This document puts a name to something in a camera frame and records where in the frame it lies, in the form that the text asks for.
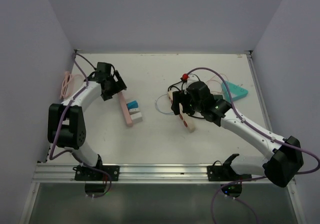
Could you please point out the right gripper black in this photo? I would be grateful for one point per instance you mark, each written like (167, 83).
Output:
(179, 97)

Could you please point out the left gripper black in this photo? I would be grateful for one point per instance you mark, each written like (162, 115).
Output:
(118, 86)

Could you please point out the pink power strip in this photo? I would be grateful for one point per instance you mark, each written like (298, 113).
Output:
(125, 111)

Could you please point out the beige power strip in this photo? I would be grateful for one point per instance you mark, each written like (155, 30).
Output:
(187, 120)

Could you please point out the blue white plug adapter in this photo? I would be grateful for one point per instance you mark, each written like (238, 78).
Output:
(132, 105)

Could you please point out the teal triangular power socket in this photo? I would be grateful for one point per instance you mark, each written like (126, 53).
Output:
(236, 91)

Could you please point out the dark green cube socket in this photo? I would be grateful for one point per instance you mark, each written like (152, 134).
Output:
(218, 97)

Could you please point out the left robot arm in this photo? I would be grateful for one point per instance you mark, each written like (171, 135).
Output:
(66, 129)

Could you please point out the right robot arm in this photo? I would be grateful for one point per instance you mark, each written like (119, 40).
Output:
(281, 157)

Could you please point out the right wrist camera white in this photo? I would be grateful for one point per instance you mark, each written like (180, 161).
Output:
(189, 78)

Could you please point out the right black base bracket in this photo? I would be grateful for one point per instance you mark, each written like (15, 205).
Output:
(222, 174)

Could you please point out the black base bracket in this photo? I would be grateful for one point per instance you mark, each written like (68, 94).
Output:
(97, 182)
(222, 174)

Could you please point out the left black base bracket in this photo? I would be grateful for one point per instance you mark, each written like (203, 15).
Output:
(97, 182)

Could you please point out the aluminium frame rail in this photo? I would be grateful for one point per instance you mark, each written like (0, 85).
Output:
(128, 173)

